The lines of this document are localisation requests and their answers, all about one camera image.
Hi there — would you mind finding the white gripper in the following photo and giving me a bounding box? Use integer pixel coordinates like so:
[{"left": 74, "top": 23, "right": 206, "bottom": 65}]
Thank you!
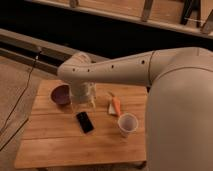
[{"left": 69, "top": 83, "right": 96, "bottom": 110}]

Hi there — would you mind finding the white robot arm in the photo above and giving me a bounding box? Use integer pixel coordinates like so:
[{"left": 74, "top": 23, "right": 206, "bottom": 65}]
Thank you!
[{"left": 57, "top": 47, "right": 213, "bottom": 171}]

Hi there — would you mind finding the purple ceramic bowl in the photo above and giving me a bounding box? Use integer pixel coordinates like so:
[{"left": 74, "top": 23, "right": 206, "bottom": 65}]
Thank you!
[{"left": 50, "top": 85, "right": 70, "bottom": 105}]

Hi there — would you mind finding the black smartphone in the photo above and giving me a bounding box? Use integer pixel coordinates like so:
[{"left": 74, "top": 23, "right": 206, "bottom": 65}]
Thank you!
[{"left": 76, "top": 112, "right": 94, "bottom": 133}]

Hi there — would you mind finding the white napkin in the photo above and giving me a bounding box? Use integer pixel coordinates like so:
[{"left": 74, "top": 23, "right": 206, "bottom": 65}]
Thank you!
[{"left": 108, "top": 102, "right": 117, "bottom": 116}]

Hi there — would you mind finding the orange carrot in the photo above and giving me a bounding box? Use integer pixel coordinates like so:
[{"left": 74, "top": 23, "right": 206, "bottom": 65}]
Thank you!
[{"left": 109, "top": 92, "right": 121, "bottom": 116}]

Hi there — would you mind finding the wooden table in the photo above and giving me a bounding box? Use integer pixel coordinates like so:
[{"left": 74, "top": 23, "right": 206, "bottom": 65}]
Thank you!
[{"left": 15, "top": 80, "right": 147, "bottom": 169}]

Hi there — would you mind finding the black cable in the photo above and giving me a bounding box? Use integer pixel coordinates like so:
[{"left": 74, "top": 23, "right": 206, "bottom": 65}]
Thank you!
[{"left": 0, "top": 49, "right": 42, "bottom": 152}]

